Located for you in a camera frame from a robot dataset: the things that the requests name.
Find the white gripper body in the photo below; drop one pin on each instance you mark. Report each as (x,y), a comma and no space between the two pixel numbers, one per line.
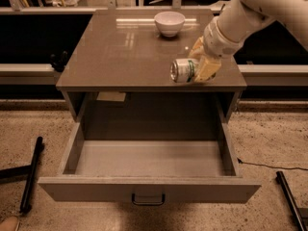
(218,43)

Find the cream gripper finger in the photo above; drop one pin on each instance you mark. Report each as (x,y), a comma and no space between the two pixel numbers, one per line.
(207,68)
(197,49)

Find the silver green 7up can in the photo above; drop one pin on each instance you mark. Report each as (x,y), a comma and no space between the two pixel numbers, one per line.
(183,70)

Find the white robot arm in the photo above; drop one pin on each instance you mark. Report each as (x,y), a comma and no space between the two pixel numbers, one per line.
(226,33)

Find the grey cabinet with glossy top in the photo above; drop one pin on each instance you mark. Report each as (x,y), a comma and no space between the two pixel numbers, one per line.
(122,50)

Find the open grey top drawer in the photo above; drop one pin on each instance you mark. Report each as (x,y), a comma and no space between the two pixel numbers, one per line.
(184,171)

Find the white ceramic bowl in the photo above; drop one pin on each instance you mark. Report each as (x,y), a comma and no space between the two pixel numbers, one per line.
(169,24)

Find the white paper label in cabinet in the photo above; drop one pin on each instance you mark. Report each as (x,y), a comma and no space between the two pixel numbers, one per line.
(111,96)

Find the black stand leg right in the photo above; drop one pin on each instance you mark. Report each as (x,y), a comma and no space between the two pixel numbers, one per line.
(300,215)

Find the black stand leg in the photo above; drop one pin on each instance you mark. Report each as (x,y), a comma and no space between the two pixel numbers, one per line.
(27,173)
(300,215)

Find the black stand leg left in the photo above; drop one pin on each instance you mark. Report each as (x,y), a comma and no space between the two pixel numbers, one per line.
(27,173)

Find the brown shoe tip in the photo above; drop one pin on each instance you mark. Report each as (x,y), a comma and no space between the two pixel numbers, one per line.
(9,224)

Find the black clamp on rail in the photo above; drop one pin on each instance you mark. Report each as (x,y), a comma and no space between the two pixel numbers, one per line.
(59,62)

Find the black drawer handle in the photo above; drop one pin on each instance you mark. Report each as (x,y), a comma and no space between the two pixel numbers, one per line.
(139,200)

